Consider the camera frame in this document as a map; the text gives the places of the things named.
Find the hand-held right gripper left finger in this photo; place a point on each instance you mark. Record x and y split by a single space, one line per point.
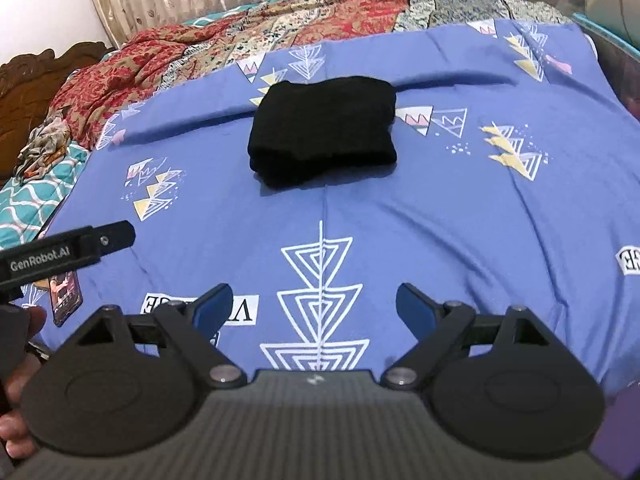
212 307

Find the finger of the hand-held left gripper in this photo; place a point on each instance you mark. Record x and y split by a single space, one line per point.
112 237

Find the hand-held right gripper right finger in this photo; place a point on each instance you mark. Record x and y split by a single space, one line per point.
417 310

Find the black pants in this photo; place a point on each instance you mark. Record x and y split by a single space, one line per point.
320 125

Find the person's left hand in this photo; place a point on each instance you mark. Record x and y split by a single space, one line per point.
15 430

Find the smartphone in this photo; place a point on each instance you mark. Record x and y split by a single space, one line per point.
66 295

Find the teal patterned blanket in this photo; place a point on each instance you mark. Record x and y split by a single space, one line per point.
30 200

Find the blue printed bedsheet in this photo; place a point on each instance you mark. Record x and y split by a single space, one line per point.
400 220

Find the crumpled floral cloth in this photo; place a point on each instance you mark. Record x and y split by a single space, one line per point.
42 150

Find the red patterned quilt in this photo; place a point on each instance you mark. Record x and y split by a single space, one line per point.
125 70

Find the carved wooden headboard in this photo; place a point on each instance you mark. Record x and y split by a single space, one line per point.
25 90

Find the grey patterned cloth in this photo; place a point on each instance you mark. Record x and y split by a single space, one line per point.
465 7

